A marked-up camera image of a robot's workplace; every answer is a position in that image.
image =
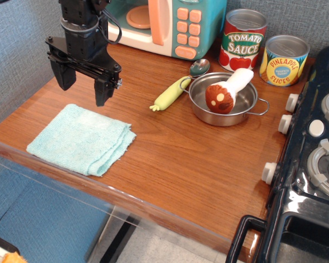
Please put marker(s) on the small steel pot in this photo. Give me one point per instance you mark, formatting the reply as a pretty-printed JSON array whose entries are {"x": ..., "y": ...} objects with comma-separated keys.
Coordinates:
[{"x": 246, "y": 100}]

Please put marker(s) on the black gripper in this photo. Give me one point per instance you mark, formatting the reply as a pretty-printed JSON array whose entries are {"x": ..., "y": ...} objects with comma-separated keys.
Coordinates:
[{"x": 84, "y": 49}]

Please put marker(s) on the light blue cloth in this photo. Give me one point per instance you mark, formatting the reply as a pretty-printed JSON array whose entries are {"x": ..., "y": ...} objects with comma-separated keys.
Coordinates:
[{"x": 82, "y": 141}]

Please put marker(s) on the teal toy microwave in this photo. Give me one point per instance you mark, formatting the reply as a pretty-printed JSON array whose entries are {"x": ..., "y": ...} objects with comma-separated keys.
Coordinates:
[{"x": 179, "y": 29}]

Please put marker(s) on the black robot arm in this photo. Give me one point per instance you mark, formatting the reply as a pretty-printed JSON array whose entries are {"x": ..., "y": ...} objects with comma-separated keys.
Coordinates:
[{"x": 81, "y": 12}]

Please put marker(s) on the spoon with yellow handle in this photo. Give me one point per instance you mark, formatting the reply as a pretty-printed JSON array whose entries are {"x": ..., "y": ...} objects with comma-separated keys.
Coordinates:
[{"x": 169, "y": 96}]

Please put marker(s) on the pineapple slices can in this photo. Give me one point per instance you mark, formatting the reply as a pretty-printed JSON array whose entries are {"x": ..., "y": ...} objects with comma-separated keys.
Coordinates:
[{"x": 283, "y": 60}]

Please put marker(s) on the black toy stove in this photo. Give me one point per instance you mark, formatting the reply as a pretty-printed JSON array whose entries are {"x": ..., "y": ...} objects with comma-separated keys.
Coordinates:
[{"x": 296, "y": 227}]

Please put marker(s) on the brown plush mushroom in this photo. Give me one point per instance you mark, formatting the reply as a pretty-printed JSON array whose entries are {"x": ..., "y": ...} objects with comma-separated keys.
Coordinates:
[{"x": 221, "y": 96}]

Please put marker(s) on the tomato sauce can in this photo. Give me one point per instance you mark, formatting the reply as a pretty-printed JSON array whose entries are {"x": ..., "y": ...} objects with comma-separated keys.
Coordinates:
[{"x": 243, "y": 35}]

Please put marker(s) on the orange object at corner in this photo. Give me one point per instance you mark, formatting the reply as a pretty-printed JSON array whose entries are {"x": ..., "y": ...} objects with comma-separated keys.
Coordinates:
[{"x": 10, "y": 253}]

